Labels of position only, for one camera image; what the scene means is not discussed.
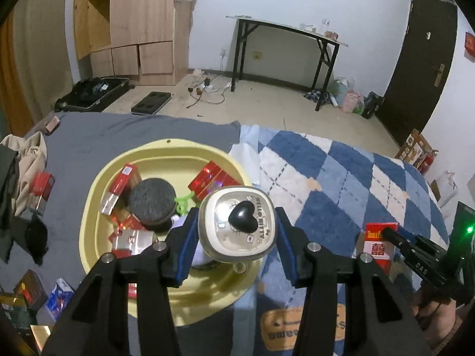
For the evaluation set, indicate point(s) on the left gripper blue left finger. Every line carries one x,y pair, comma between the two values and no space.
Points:
187,243

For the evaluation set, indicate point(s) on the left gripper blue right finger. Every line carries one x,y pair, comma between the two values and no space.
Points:
291,243

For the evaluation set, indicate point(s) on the hello kitty metal tin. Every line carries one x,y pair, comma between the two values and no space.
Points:
237,225

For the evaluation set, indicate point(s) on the red large box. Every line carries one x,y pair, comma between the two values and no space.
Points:
209,179

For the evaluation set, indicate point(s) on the red white double happiness pack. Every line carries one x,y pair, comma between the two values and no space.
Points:
381,249

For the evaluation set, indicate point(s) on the red cigarette carton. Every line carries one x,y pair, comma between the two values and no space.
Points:
116,197

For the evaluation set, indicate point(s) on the person right hand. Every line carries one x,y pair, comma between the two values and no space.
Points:
437,318

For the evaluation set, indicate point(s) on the green plush toy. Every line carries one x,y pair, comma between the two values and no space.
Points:
182,204

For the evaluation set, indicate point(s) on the blue white checkered blanket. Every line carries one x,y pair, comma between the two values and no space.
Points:
332,191

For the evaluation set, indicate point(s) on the red fire extinguisher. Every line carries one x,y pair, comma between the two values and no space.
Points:
426,164

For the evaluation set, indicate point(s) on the brown printed cardboard box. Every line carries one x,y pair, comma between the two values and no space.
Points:
415,149

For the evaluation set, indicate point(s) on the black foam tray on floor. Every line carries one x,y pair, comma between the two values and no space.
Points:
151,103

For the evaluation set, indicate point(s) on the red cigarette pack on sheet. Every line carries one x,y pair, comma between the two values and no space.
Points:
40,191

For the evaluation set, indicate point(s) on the open black suitcase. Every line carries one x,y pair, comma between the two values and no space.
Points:
93,95

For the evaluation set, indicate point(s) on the copper pink small box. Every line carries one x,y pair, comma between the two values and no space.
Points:
50,124

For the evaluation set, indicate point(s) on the pile of clothes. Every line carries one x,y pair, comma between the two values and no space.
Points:
21,160

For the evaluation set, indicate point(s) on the black folding console table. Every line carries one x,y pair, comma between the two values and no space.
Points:
283,55

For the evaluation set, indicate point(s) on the wooden wardrobe cabinet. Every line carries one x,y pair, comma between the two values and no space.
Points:
146,41

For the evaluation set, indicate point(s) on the dark brown door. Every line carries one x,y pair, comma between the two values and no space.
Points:
422,69

